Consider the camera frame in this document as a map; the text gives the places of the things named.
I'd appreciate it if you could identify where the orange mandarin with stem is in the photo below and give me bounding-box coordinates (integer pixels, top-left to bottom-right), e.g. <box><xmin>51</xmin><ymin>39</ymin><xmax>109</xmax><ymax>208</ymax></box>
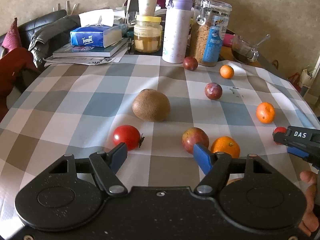
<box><xmin>210</xmin><ymin>136</ymin><xmax>240</xmax><ymax>159</ymax></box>

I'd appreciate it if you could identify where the large red tomato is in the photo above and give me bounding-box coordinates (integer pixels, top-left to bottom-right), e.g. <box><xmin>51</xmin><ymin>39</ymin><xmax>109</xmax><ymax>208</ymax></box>
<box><xmin>272</xmin><ymin>127</ymin><xmax>287</xmax><ymax>145</ymax></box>

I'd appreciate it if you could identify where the brown kiwi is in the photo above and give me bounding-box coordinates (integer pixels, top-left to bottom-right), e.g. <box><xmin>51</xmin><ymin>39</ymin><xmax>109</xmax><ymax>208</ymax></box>
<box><xmin>132</xmin><ymin>89</ymin><xmax>171</xmax><ymax>122</ymax></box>

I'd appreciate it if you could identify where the person's hand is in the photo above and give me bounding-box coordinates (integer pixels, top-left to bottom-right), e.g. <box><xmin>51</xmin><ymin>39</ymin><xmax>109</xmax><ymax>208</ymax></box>
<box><xmin>299</xmin><ymin>171</ymin><xmax>319</xmax><ymax>236</ymax></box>

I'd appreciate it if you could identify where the small red tomato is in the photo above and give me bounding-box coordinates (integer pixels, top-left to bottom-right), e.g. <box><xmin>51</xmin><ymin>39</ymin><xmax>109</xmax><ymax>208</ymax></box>
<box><xmin>112</xmin><ymin>125</ymin><xmax>144</xmax><ymax>151</ymax></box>

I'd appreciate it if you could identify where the orange mandarin middle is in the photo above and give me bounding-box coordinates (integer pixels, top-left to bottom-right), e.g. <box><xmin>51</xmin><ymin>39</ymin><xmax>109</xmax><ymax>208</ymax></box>
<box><xmin>256</xmin><ymin>102</ymin><xmax>276</xmax><ymax>124</ymax></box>

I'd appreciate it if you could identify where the white paper shopping bag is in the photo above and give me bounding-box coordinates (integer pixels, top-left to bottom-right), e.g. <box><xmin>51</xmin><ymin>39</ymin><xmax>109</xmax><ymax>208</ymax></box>
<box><xmin>298</xmin><ymin>68</ymin><xmax>319</xmax><ymax>97</ymax></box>

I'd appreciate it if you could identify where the red paper shopping bag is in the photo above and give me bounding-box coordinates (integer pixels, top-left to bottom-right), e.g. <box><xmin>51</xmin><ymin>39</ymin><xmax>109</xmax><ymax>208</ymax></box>
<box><xmin>288</xmin><ymin>73</ymin><xmax>301</xmax><ymax>92</ymax></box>

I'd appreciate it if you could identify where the dark plum near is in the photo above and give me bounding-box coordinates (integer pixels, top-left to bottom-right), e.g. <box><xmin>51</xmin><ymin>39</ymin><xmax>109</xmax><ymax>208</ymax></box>
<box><xmin>204</xmin><ymin>82</ymin><xmax>222</xmax><ymax>100</ymax></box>

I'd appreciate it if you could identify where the dark plum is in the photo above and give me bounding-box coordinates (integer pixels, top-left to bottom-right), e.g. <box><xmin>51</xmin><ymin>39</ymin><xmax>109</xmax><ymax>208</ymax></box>
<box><xmin>183</xmin><ymin>56</ymin><xmax>198</xmax><ymax>71</ymax></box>
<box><xmin>204</xmin><ymin>82</ymin><xmax>222</xmax><ymax>100</ymax></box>

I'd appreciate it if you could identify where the checkered tablecloth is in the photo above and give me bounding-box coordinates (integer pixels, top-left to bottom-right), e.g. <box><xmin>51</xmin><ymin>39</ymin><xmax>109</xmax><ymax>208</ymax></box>
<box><xmin>1</xmin><ymin>55</ymin><xmax>319</xmax><ymax>238</ymax></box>

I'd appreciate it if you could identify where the small far mandarin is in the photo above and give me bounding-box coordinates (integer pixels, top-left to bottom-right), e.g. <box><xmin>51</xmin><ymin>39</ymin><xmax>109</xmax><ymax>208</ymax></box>
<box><xmin>220</xmin><ymin>64</ymin><xmax>234</xmax><ymax>79</ymax></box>

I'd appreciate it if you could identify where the dark plum far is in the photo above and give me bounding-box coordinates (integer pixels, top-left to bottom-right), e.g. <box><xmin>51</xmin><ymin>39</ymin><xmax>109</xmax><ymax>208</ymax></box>
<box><xmin>183</xmin><ymin>56</ymin><xmax>198</xmax><ymax>71</ymax></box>

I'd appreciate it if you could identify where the metal spoon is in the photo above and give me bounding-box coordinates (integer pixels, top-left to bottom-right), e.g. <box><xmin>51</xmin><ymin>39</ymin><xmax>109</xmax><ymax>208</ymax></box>
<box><xmin>246</xmin><ymin>34</ymin><xmax>271</xmax><ymax>55</ymax></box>

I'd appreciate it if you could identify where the stack of books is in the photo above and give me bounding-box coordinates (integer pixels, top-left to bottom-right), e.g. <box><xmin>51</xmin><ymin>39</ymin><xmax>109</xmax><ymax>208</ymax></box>
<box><xmin>45</xmin><ymin>38</ymin><xmax>128</xmax><ymax>66</ymax></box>

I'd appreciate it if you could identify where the blue tissue pack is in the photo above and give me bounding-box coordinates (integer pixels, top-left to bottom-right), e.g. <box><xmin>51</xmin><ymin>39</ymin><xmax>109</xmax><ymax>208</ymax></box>
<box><xmin>70</xmin><ymin>25</ymin><xmax>122</xmax><ymax>48</ymax></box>

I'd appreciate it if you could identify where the black leather sofa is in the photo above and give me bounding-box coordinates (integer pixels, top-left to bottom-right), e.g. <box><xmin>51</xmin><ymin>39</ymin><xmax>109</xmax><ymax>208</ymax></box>
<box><xmin>0</xmin><ymin>9</ymin><xmax>68</xmax><ymax>61</ymax></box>

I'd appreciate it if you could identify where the dark red blanket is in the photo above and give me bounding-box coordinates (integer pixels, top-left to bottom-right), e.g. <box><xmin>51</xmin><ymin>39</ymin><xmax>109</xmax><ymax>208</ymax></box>
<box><xmin>1</xmin><ymin>47</ymin><xmax>40</xmax><ymax>120</ymax></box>

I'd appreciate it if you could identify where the grey puffer jacket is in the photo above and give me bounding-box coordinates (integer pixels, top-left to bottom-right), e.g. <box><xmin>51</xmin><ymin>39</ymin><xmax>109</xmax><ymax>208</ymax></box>
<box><xmin>28</xmin><ymin>15</ymin><xmax>80</xmax><ymax>71</ymax></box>

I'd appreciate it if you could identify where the yellow lid glass jar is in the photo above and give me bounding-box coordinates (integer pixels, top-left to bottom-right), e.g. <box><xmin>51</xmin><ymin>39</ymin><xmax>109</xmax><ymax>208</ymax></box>
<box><xmin>133</xmin><ymin>15</ymin><xmax>163</xmax><ymax>53</ymax></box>

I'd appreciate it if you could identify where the glass cereal jar blue label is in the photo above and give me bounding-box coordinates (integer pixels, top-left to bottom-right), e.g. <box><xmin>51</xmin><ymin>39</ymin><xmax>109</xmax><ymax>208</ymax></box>
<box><xmin>190</xmin><ymin>0</ymin><xmax>232</xmax><ymax>67</ymax></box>

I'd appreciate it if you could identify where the white purple thermos bottle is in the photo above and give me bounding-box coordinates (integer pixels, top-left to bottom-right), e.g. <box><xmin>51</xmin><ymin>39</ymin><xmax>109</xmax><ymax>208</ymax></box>
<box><xmin>162</xmin><ymin>0</ymin><xmax>193</xmax><ymax>63</ymax></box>

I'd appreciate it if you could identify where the magenta cushion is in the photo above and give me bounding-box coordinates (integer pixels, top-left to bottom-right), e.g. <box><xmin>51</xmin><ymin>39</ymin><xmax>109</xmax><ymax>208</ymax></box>
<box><xmin>2</xmin><ymin>18</ymin><xmax>22</xmax><ymax>53</ymax></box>

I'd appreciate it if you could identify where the white paper cup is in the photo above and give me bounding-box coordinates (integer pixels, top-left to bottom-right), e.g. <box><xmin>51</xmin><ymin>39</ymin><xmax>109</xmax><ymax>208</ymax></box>
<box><xmin>138</xmin><ymin>0</ymin><xmax>157</xmax><ymax>16</ymax></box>

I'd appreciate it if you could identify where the glass bowl with handle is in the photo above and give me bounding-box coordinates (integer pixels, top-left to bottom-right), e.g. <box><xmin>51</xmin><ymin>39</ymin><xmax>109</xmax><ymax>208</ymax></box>
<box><xmin>231</xmin><ymin>34</ymin><xmax>259</xmax><ymax>63</ymax></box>

